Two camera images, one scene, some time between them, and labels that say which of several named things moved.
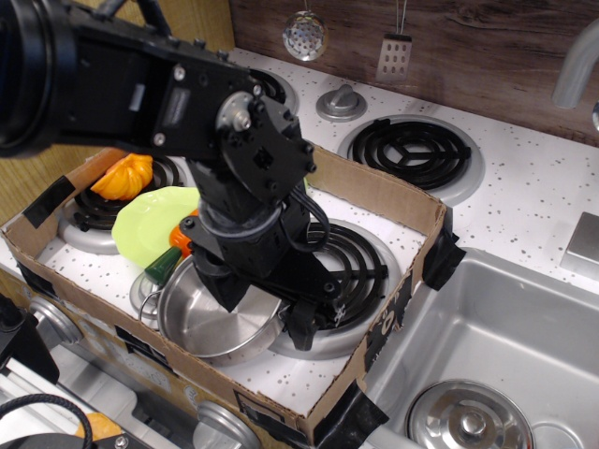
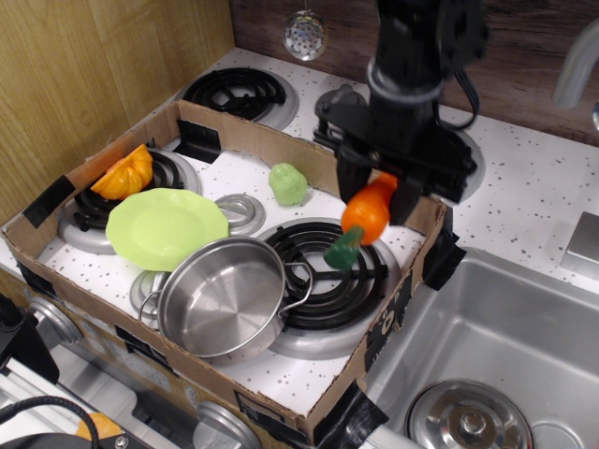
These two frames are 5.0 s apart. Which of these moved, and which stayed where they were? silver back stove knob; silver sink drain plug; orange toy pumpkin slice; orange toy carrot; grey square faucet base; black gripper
Moved: orange toy carrot; black gripper
Stayed: silver sink drain plug; silver back stove knob; orange toy pumpkin slice; grey square faucet base
